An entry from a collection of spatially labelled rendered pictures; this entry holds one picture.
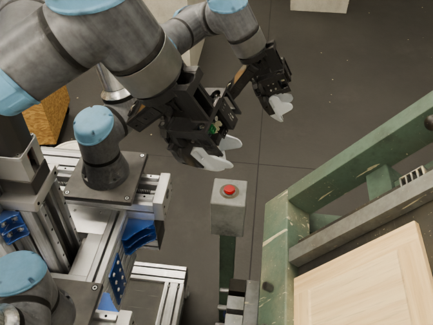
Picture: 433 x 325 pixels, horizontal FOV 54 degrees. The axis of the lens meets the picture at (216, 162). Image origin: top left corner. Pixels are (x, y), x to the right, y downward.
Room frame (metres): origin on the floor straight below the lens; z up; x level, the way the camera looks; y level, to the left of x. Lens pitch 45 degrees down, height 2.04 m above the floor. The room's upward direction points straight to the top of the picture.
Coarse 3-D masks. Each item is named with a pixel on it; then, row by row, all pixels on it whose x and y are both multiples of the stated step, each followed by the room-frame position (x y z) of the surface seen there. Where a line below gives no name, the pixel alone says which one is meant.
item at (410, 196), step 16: (432, 176) 0.71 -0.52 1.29; (400, 192) 0.72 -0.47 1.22; (416, 192) 0.69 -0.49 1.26; (432, 192) 0.68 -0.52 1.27; (368, 208) 0.73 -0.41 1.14; (384, 208) 0.70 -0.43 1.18; (400, 208) 0.68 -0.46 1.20; (336, 224) 0.74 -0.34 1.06; (352, 224) 0.71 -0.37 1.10; (368, 224) 0.69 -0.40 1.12; (304, 240) 0.76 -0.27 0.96; (320, 240) 0.72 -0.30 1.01; (336, 240) 0.70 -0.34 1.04; (304, 256) 0.71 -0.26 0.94
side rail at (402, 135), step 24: (432, 96) 0.95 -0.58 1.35; (408, 120) 0.92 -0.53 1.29; (360, 144) 0.96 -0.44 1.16; (384, 144) 0.92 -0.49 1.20; (408, 144) 0.91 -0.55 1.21; (336, 168) 0.94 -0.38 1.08; (360, 168) 0.93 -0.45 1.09; (288, 192) 0.99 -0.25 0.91; (312, 192) 0.94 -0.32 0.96; (336, 192) 0.93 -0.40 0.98
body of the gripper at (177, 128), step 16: (192, 80) 0.41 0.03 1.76; (160, 96) 0.40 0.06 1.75; (176, 96) 0.40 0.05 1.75; (192, 96) 0.39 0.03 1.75; (208, 96) 0.44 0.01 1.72; (224, 96) 0.45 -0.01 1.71; (176, 112) 0.43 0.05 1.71; (192, 112) 0.41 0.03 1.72; (208, 112) 0.41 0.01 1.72; (224, 112) 0.43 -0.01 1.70; (240, 112) 0.45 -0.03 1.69; (160, 128) 0.43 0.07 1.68; (176, 128) 0.41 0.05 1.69; (192, 128) 0.40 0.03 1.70; (208, 128) 0.39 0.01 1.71; (224, 128) 0.43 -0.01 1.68; (176, 144) 0.42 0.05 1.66; (192, 144) 0.43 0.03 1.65; (208, 144) 0.41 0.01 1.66
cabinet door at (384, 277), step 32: (416, 224) 0.62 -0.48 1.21; (352, 256) 0.63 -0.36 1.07; (384, 256) 0.58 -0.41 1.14; (416, 256) 0.54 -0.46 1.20; (320, 288) 0.59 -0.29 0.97; (352, 288) 0.54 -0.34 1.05; (384, 288) 0.51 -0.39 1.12; (416, 288) 0.47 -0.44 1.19; (320, 320) 0.50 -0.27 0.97; (352, 320) 0.46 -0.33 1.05; (384, 320) 0.43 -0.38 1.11; (416, 320) 0.40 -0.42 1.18
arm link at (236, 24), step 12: (216, 0) 0.84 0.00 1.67; (228, 0) 0.84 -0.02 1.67; (240, 0) 0.85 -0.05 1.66; (216, 12) 0.84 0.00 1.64; (228, 12) 0.83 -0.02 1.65; (240, 12) 0.84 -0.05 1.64; (252, 12) 0.86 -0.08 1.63; (216, 24) 0.85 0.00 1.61; (228, 24) 0.83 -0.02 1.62; (240, 24) 0.83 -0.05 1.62; (252, 24) 0.84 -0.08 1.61; (228, 36) 0.84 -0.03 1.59; (240, 36) 0.83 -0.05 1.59
